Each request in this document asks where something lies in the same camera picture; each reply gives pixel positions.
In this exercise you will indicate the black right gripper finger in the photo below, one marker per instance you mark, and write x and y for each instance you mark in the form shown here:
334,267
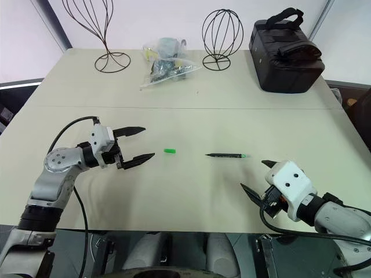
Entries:
252,194
269,163

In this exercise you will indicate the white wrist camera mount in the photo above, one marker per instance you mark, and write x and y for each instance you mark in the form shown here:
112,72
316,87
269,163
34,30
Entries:
100,138
290,185

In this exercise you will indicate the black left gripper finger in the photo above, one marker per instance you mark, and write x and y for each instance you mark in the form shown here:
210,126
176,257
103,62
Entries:
138,160
130,131

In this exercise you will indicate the black pen with green tip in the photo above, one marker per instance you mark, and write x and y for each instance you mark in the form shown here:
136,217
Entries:
227,155

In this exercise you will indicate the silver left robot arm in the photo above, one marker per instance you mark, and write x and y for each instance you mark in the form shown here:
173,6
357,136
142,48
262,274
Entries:
53,176

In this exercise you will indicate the flat zip bag of parts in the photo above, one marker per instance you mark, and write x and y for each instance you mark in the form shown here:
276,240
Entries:
169,72

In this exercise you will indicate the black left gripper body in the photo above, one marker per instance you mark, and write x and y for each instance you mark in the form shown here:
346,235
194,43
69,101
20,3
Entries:
114,154

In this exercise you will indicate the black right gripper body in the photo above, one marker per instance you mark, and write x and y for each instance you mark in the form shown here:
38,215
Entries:
272,201

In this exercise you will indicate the dark rounded robot base shapes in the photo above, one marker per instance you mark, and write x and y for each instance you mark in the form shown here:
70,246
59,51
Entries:
179,255

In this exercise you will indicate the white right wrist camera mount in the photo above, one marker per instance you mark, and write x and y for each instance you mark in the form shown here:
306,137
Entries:
290,185

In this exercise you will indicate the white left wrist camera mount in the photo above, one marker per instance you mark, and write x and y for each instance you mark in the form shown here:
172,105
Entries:
100,138

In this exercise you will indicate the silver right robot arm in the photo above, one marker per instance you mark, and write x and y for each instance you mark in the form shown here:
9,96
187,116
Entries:
337,215

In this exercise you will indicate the green pen cap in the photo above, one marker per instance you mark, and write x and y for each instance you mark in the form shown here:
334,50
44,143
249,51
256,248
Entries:
170,150

